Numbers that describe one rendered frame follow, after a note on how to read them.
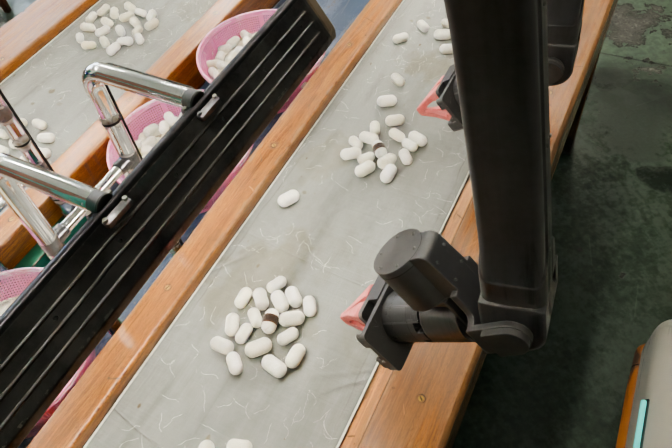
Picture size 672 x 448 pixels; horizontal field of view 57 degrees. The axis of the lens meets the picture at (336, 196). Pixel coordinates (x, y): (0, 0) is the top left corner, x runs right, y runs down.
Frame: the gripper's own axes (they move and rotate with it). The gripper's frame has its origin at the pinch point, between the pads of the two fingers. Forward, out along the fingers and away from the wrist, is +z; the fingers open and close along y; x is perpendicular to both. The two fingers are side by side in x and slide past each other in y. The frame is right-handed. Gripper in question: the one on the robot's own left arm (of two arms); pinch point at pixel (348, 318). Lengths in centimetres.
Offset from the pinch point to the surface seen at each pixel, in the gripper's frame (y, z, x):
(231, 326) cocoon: 3.5, 19.6, -4.1
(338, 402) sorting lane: 6.3, 7.1, 9.2
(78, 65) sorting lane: -36, 70, -45
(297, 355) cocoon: 3.4, 11.6, 3.0
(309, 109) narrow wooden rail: -39.6, 27.4, -10.8
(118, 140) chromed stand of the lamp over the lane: -4.3, 15.5, -32.6
